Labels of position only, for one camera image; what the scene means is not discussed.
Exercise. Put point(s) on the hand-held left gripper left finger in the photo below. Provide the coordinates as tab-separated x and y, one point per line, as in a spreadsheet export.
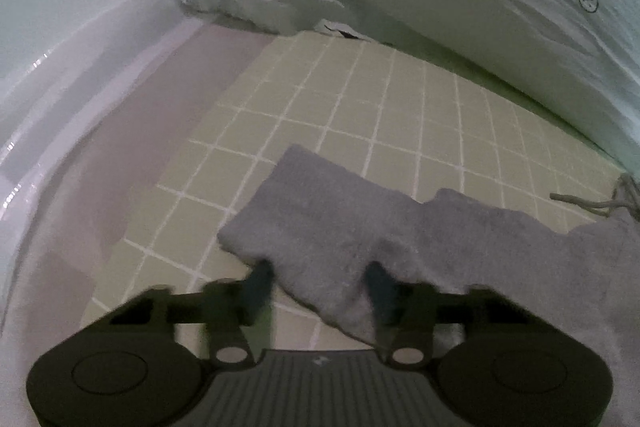
257	287

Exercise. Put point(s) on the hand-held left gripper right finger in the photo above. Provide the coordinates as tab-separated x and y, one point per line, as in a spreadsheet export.
379	289

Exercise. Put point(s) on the green grid mat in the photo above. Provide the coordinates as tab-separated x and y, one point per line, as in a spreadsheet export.
350	107

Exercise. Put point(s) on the glossy white plastic sheet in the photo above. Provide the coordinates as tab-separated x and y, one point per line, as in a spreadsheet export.
60	72

